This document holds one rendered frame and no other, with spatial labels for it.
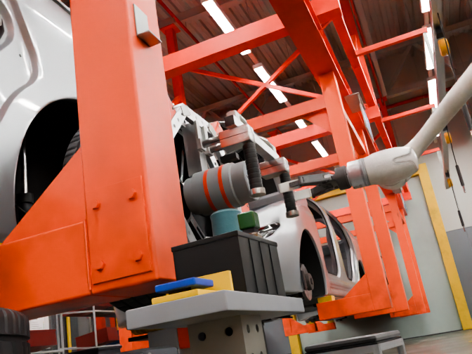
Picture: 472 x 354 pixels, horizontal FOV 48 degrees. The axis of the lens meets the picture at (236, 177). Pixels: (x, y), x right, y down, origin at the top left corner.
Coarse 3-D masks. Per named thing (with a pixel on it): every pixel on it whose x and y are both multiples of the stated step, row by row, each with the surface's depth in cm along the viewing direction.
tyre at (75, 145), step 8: (72, 144) 155; (80, 144) 155; (72, 152) 152; (64, 160) 152; (208, 168) 195; (136, 296) 151; (144, 296) 151; (152, 296) 151; (112, 304) 155; (120, 304) 155; (128, 304) 156; (136, 304) 155; (144, 304) 157
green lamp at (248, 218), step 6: (240, 216) 121; (246, 216) 120; (252, 216) 120; (240, 222) 121; (246, 222) 120; (252, 222) 120; (258, 222) 122; (240, 228) 120; (246, 228) 120; (258, 228) 122
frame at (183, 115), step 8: (184, 104) 167; (176, 112) 159; (184, 112) 164; (192, 112) 172; (176, 120) 157; (184, 120) 175; (192, 120) 170; (200, 120) 176; (176, 128) 156; (208, 128) 181; (208, 136) 184; (216, 152) 186; (208, 160) 188; (240, 208) 191; (184, 216) 145; (192, 232) 147; (192, 240) 146
